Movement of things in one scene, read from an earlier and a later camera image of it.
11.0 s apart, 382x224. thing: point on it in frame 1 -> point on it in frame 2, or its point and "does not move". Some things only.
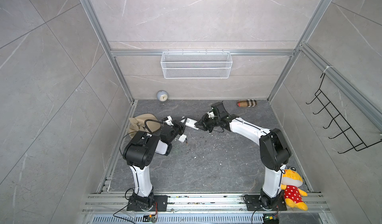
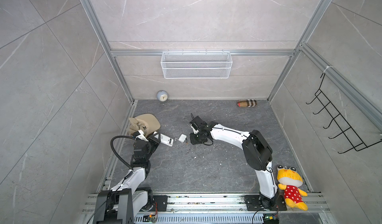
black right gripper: (203, 122) -> (193, 141)
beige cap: (146, 122) does not move
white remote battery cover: (182, 138) does not move
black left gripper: (179, 125) -> (155, 142)
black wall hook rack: (353, 138) does not move
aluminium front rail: (118, 203) does not move
